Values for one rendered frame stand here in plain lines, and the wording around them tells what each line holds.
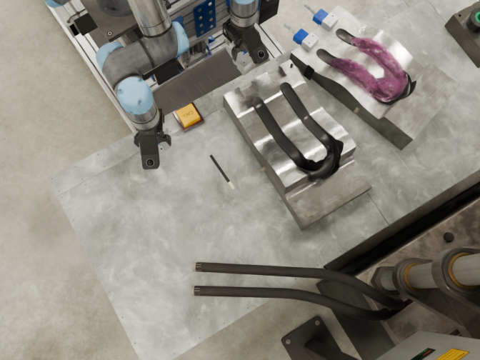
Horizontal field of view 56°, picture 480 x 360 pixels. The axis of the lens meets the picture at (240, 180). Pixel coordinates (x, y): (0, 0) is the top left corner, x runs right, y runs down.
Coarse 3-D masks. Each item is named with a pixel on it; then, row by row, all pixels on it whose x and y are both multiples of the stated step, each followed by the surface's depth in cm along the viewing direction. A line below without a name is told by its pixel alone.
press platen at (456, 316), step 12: (396, 264) 124; (408, 264) 120; (420, 264) 120; (396, 276) 120; (396, 288) 122; (408, 288) 118; (432, 288) 119; (420, 300) 118; (432, 300) 118; (444, 300) 118; (456, 300) 118; (444, 312) 118; (456, 312) 117; (468, 312) 117; (456, 324) 119; (468, 324) 117; (468, 336) 117
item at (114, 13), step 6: (96, 0) 136; (102, 0) 133; (108, 0) 132; (114, 0) 132; (120, 0) 132; (126, 0) 133; (102, 6) 136; (108, 6) 135; (114, 6) 136; (120, 6) 134; (126, 6) 135; (108, 12) 136; (114, 12) 136; (120, 12) 136; (126, 12) 136; (132, 12) 137
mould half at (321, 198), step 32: (288, 64) 151; (224, 96) 148; (256, 96) 148; (256, 128) 146; (288, 128) 146; (288, 160) 138; (352, 160) 146; (288, 192) 142; (320, 192) 143; (352, 192) 143
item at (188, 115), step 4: (184, 108) 152; (188, 108) 152; (192, 108) 152; (176, 112) 152; (180, 112) 152; (184, 112) 152; (188, 112) 152; (192, 112) 152; (196, 112) 152; (180, 116) 151; (184, 116) 151; (188, 116) 151; (192, 116) 151; (196, 116) 151; (184, 120) 151; (188, 120) 151; (192, 120) 151; (196, 120) 152; (184, 124) 151; (188, 124) 151
